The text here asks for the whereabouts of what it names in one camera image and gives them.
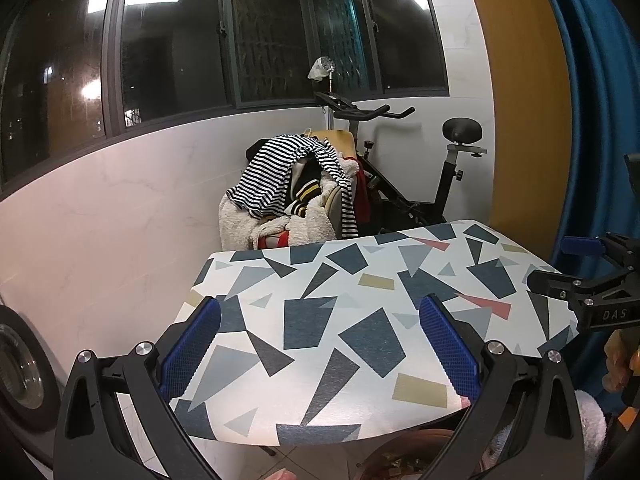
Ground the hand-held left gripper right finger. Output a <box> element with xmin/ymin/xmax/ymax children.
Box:
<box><xmin>417</xmin><ymin>294</ymin><xmax>586</xmax><ymax>480</ymax></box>

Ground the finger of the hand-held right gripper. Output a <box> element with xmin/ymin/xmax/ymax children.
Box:
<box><xmin>560</xmin><ymin>232</ymin><xmax>631</xmax><ymax>261</ymax></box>
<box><xmin>527</xmin><ymin>269</ymin><xmax>597</xmax><ymax>307</ymax></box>

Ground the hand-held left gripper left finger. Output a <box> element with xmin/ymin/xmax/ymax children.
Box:
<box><xmin>52</xmin><ymin>296</ymin><xmax>223</xmax><ymax>480</ymax></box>

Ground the brown round bin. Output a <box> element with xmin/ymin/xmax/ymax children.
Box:
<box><xmin>360</xmin><ymin>430</ymin><xmax>488</xmax><ymax>480</ymax></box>

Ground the person's right forearm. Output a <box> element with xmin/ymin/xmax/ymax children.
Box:
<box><xmin>570</xmin><ymin>389</ymin><xmax>608</xmax><ymax>466</ymax></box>

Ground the person's right hand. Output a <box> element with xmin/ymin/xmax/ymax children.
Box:
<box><xmin>602</xmin><ymin>330</ymin><xmax>640</xmax><ymax>401</ymax></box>

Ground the geometric patterned folding table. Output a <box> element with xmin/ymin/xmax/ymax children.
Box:
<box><xmin>170</xmin><ymin>218</ymin><xmax>581</xmax><ymax>448</ymax></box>

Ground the blue curtain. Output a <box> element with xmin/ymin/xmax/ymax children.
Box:
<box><xmin>530</xmin><ymin>0</ymin><xmax>640</xmax><ymax>411</ymax></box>

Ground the black exercise bike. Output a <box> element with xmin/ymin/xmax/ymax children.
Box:
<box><xmin>314</xmin><ymin>91</ymin><xmax>488</xmax><ymax>236</ymax></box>

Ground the wooden door panel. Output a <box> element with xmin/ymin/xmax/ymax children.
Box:
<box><xmin>457</xmin><ymin>0</ymin><xmax>573</xmax><ymax>271</ymax></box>

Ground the red garment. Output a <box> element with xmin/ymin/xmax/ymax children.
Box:
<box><xmin>352</xmin><ymin>167</ymin><xmax>371</xmax><ymax>223</ymax></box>

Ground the black white striped shirt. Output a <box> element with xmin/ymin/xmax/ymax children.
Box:
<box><xmin>226</xmin><ymin>134</ymin><xmax>361</xmax><ymax>240</ymax></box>

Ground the black garment yellow stripe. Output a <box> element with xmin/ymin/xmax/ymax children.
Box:
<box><xmin>287</xmin><ymin>157</ymin><xmax>331</xmax><ymax>216</ymax></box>

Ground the dark framed window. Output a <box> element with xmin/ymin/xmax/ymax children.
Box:
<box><xmin>0</xmin><ymin>0</ymin><xmax>448</xmax><ymax>188</ymax></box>

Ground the white bag on post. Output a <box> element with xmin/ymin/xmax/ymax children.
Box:
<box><xmin>307</xmin><ymin>56</ymin><xmax>337</xmax><ymax>83</ymax></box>

